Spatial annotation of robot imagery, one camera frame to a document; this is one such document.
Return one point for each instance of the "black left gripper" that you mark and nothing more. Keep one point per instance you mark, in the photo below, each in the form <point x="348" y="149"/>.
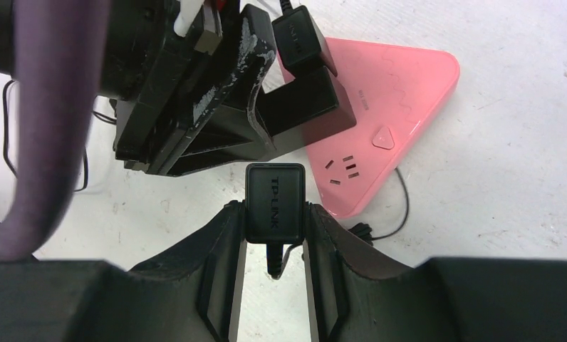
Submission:
<point x="155" y="70"/>

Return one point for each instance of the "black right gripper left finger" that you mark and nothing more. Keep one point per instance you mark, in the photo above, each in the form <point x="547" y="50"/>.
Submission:
<point x="189" y="292"/>

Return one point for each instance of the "black tp-link adapter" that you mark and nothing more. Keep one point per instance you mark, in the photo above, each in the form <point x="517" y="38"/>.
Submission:
<point x="301" y="45"/>
<point x="275" y="197"/>

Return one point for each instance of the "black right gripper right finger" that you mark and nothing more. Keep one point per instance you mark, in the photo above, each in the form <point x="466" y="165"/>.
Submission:
<point x="356" y="293"/>

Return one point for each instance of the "pink triangular power strip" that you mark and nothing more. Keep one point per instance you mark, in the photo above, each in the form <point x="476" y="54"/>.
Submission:
<point x="395" y="93"/>

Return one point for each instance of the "black power adapter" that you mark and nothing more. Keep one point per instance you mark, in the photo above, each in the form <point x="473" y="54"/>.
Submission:
<point x="306" y="110"/>

